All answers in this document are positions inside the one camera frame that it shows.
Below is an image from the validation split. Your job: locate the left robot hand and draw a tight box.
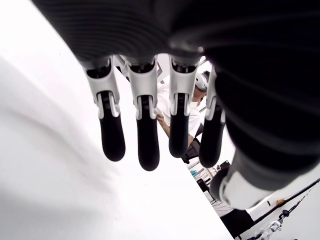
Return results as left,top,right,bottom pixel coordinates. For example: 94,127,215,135
31,0,320,211

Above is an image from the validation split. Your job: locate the black chair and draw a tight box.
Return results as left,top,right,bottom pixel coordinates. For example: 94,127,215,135
182,124,205,163

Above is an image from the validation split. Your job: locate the seated person in white shirt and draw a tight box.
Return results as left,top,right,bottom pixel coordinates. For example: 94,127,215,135
154,70,211,141

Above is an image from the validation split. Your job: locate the black box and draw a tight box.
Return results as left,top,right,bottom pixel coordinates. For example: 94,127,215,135
220,209,255,240

